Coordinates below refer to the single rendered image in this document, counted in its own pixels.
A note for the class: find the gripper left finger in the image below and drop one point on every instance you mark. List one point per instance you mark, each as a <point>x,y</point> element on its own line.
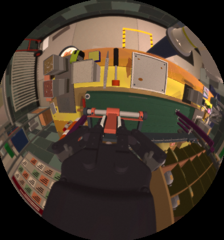
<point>67,146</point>

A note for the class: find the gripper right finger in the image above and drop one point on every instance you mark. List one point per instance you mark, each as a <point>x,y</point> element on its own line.
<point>149,149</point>

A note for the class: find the red poise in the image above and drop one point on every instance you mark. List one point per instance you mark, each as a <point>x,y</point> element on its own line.
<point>112,121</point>

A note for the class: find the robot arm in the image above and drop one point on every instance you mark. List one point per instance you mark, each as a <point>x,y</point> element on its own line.
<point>179,39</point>

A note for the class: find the dark graduated beam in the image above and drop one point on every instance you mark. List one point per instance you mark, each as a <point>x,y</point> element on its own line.
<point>172,137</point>

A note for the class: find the green scale base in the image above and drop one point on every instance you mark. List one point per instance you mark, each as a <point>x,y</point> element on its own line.
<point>153,110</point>

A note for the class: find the grey speckled scale platform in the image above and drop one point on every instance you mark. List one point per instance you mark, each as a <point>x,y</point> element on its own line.
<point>195,113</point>

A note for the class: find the grey tray with white border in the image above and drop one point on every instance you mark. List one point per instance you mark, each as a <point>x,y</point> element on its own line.
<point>149,72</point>

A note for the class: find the orange white striped cylinder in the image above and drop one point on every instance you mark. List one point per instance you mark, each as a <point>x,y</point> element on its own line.
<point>65,133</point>

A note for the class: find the purple bar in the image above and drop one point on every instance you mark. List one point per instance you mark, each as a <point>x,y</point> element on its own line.
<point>184,125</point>
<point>196,130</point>
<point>79,122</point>

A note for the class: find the grey jar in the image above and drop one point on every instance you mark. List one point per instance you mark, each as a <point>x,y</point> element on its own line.
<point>168,178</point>
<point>175,202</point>

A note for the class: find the grey rod with red brackets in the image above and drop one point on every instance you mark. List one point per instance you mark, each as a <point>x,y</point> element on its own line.
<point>128,114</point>

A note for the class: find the grey bin with dark grains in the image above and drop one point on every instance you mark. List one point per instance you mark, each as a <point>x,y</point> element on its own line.
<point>66,103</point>

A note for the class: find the red lever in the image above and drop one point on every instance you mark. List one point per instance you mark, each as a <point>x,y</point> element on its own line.
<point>83,103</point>

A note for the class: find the wooden shelf unit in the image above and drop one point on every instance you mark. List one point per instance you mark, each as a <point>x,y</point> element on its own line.
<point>191,170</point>

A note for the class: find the cabinet with coloured labels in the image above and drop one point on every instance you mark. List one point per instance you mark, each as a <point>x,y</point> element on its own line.
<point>35,180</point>

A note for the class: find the grey shelf unit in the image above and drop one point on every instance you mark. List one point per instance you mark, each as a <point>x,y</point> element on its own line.
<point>20,132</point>

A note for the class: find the white ringed bubble level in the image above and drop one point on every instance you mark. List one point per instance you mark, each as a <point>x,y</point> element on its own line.
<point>87,96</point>

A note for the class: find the grey bin with red grains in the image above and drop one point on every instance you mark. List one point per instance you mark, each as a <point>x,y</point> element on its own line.
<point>56,88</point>

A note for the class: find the pink note pad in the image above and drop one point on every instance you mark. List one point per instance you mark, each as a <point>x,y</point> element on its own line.
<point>209,111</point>

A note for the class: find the grey bin with pale grains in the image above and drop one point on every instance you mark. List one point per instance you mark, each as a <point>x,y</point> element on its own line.
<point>83,72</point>

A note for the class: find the grey ribbed shutter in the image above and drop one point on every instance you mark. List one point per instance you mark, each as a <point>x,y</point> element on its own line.
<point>24,81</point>

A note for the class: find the white lined notepad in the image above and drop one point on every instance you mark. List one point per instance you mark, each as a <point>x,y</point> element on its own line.
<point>206,92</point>

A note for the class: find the grey bin with brown grains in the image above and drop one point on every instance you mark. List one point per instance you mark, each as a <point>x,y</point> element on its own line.
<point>54,65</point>

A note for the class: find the grey metal file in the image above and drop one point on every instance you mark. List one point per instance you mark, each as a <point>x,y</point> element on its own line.
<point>106,72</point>

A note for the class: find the lime green black cup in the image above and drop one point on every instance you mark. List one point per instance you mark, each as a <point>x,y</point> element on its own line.
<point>75,56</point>

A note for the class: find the yellow pad with navy edge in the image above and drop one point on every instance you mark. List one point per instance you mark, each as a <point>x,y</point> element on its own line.
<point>94,56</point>

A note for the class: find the white round dial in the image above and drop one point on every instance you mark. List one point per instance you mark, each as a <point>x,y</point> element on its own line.
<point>65,51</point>

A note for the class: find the red hand truck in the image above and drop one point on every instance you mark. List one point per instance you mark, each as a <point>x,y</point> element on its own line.
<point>32,45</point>

